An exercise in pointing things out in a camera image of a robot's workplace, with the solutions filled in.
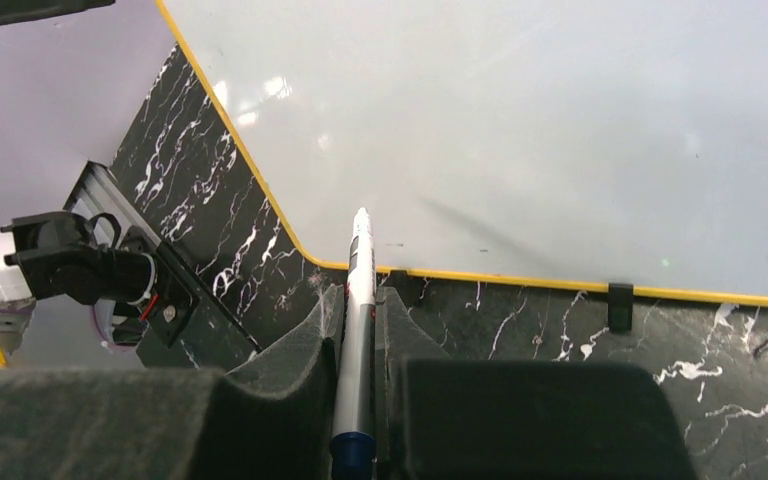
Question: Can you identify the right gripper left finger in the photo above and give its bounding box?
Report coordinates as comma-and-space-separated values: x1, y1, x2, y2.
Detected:
0, 285, 344, 479

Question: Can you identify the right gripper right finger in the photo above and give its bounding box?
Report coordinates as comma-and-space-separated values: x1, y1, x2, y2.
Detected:
375, 287, 697, 479

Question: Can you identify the white whiteboard marker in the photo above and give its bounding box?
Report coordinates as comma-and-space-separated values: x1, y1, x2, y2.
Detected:
330, 207, 379, 442

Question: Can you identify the yellow framed whiteboard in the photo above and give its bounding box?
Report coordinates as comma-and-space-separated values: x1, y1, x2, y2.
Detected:
158, 1, 768, 306

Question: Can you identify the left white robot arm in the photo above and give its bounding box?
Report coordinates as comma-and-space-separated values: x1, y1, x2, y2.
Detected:
0, 211, 159, 313

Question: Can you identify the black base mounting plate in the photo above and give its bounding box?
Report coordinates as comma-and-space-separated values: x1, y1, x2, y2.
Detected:
121, 226, 261, 372

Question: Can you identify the aluminium frame rail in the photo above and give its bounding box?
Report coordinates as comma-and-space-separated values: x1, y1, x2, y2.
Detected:
0, 160, 160, 386

